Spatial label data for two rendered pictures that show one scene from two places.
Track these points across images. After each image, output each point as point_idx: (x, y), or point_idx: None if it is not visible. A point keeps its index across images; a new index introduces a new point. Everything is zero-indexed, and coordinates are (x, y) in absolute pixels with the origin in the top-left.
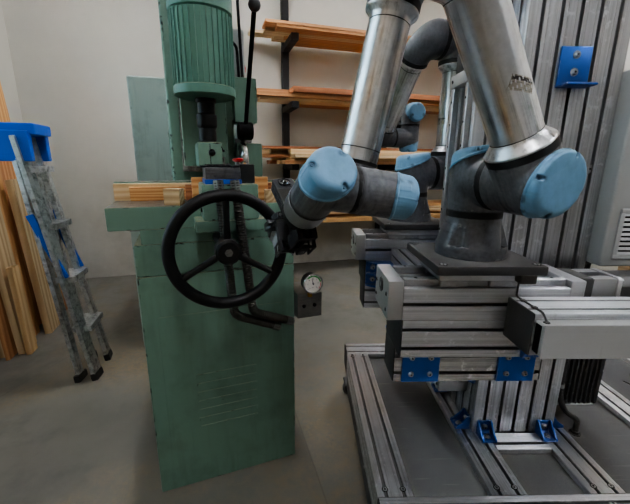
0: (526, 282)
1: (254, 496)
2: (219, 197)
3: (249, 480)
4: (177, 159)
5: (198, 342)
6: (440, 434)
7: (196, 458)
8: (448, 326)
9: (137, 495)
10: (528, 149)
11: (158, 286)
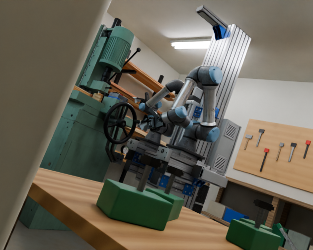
0: (199, 159)
1: (73, 237)
2: (127, 105)
3: (67, 233)
4: (77, 81)
5: (78, 157)
6: None
7: (49, 215)
8: (178, 168)
9: (16, 227)
10: (211, 124)
11: (78, 127)
